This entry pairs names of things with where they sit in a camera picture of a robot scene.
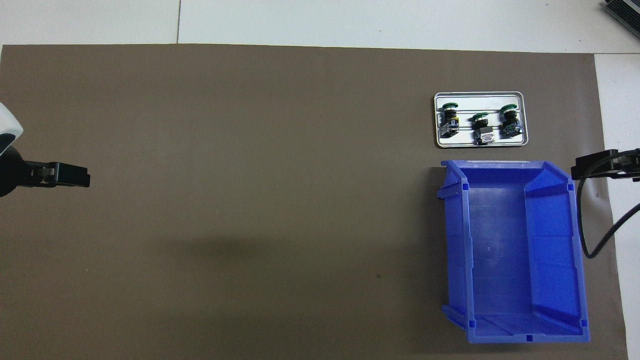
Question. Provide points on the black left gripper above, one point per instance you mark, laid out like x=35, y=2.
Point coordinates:
x=10, y=172

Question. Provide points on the green push button switch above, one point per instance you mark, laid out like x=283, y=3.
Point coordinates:
x=450, y=122
x=510, y=122
x=481, y=131

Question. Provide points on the blue plastic storage bin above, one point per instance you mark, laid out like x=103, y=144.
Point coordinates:
x=500, y=250

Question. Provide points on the silver metal tray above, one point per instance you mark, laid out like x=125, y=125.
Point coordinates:
x=460, y=142

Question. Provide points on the grey ribbed device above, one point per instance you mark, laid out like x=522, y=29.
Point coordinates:
x=625, y=12

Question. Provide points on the brown paper table mat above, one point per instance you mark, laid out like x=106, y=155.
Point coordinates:
x=250, y=150

